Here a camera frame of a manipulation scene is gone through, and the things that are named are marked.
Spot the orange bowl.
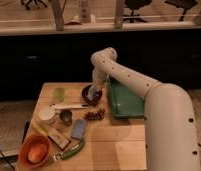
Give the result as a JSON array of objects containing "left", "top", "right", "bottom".
[{"left": 18, "top": 135, "right": 51, "bottom": 169}]

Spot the black office chair left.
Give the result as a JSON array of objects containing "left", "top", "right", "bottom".
[{"left": 20, "top": 0, "right": 47, "bottom": 10}]

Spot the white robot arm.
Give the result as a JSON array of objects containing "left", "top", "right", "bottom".
[{"left": 89, "top": 47, "right": 201, "bottom": 171}]

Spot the dark purple bowl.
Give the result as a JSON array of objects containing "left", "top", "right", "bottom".
[{"left": 82, "top": 85, "right": 102, "bottom": 106}]

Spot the green tray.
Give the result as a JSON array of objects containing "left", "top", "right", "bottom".
[{"left": 108, "top": 78, "right": 144, "bottom": 119}]

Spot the green handled tool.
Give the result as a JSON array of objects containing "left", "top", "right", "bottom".
[{"left": 53, "top": 141, "right": 85, "bottom": 162}]

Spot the brown cardboard box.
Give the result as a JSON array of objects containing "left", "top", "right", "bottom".
[{"left": 48, "top": 129, "right": 70, "bottom": 150}]

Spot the black cable on floor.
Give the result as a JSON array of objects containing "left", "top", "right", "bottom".
[{"left": 0, "top": 129, "right": 17, "bottom": 171}]

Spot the black office chair right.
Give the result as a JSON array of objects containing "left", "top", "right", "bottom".
[{"left": 165, "top": 0, "right": 198, "bottom": 21}]

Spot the bunch of dark grapes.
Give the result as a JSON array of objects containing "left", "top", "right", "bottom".
[{"left": 84, "top": 109, "right": 105, "bottom": 121}]

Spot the black office chair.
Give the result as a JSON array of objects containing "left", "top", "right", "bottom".
[
  {"left": 20, "top": 0, "right": 47, "bottom": 10},
  {"left": 123, "top": 0, "right": 152, "bottom": 23},
  {"left": 165, "top": 0, "right": 198, "bottom": 21}
]

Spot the small metal cup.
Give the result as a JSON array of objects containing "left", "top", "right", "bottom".
[{"left": 59, "top": 109, "right": 72, "bottom": 126}]

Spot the light blue towel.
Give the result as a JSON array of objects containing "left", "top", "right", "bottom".
[{"left": 87, "top": 85, "right": 97, "bottom": 101}]

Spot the yellow banana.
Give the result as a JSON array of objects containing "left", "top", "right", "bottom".
[{"left": 31, "top": 120, "right": 47, "bottom": 136}]

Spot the green plastic cup lying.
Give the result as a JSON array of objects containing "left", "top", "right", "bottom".
[{"left": 53, "top": 87, "right": 65, "bottom": 102}]

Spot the white handled knife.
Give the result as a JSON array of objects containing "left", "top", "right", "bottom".
[{"left": 50, "top": 104, "right": 89, "bottom": 110}]

